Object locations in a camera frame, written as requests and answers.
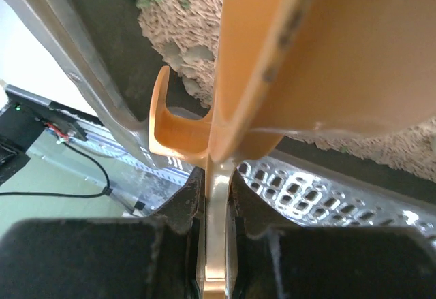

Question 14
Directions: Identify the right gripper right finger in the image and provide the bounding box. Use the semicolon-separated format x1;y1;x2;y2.
230;174;435;298

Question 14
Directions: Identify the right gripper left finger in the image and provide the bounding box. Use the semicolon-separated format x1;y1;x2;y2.
1;168;204;298

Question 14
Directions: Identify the yellow litter scoop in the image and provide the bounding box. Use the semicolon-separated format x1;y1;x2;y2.
149;0;435;298

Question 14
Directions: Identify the dark grey litter box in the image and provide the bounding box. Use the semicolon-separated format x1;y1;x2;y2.
4;0;435;238

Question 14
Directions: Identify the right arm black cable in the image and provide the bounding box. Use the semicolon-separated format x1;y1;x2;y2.
0;140;113;198

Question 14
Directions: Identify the aluminium mounting rail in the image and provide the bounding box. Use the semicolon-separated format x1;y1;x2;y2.
5;84;193;185

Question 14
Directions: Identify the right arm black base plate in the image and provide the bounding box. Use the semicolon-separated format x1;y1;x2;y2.
1;92;86;168

